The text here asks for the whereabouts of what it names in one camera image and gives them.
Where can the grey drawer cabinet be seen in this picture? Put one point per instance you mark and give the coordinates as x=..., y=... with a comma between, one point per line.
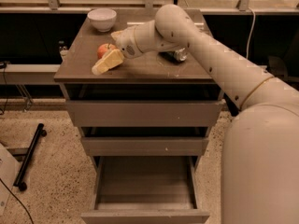
x=149, y=77

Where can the white ceramic bowl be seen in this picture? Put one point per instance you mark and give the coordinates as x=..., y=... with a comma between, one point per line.
x=102, y=19

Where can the black office chair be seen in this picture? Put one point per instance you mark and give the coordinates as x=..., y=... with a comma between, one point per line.
x=287, y=67

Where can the bottom drawer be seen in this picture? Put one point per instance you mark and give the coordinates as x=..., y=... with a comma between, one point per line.
x=145, y=190

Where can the red apple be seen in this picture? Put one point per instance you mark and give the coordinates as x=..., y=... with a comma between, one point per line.
x=104, y=49

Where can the small clear bottle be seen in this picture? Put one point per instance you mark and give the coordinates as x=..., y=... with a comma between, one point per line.
x=63, y=49

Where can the top drawer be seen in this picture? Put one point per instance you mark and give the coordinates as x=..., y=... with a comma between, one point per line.
x=144, y=113

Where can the black wheeled stand leg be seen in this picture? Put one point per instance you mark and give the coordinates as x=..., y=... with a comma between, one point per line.
x=19, y=183

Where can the white panel on floor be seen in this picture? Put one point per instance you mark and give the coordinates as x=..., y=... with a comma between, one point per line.
x=8, y=171

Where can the drawer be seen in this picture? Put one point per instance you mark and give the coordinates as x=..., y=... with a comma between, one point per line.
x=144, y=113
x=143, y=146
x=145, y=190

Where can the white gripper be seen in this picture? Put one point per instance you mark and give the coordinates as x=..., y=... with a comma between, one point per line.
x=126, y=43

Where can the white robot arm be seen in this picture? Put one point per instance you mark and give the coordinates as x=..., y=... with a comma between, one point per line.
x=260, y=155

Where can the green soda can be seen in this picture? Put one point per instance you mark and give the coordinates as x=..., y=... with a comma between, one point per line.
x=178, y=56

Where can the middle drawer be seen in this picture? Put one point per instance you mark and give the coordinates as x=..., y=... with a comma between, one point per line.
x=143, y=146

